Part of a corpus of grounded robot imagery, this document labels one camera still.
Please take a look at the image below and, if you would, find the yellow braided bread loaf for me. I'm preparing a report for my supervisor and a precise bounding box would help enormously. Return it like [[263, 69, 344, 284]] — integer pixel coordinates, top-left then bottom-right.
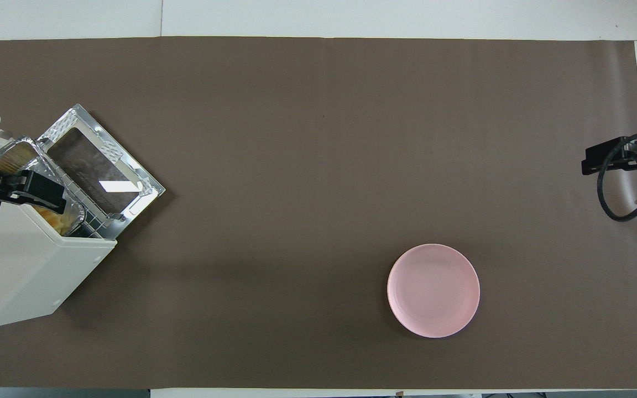
[[0, 145, 76, 233]]

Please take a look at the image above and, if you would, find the aluminium foil baking tray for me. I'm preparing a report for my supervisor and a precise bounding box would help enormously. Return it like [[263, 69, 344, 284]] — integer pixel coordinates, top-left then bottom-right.
[[0, 137, 88, 237]]

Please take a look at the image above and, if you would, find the cream toaster oven body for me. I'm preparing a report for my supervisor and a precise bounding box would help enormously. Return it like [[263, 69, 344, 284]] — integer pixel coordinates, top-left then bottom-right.
[[0, 203, 118, 331]]

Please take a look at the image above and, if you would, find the glass oven door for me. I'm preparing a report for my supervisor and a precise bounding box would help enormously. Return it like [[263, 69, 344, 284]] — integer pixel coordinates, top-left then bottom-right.
[[36, 103, 166, 239]]

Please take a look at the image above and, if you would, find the pink round plate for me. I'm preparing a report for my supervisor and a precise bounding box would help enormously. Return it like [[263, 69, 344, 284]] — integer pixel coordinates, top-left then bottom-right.
[[387, 244, 481, 339]]

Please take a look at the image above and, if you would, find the brown table mat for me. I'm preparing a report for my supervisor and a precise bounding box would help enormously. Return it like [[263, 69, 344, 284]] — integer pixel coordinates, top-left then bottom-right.
[[0, 36, 637, 389]]

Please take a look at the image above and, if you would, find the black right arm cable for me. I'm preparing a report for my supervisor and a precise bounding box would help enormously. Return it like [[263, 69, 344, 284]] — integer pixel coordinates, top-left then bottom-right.
[[597, 132, 637, 223]]

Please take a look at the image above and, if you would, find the metal wire oven rack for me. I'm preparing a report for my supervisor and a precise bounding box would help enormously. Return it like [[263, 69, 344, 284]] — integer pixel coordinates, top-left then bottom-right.
[[42, 156, 127, 240]]

